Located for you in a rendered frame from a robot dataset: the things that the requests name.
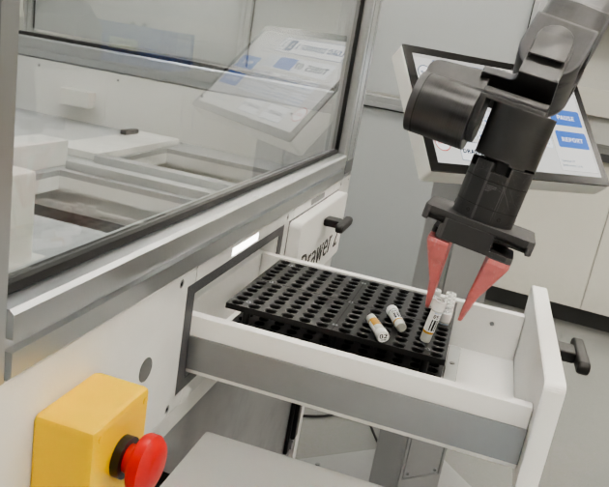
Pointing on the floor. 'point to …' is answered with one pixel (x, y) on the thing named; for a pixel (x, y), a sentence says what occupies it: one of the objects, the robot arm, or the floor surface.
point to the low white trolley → (249, 468)
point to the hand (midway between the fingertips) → (446, 304)
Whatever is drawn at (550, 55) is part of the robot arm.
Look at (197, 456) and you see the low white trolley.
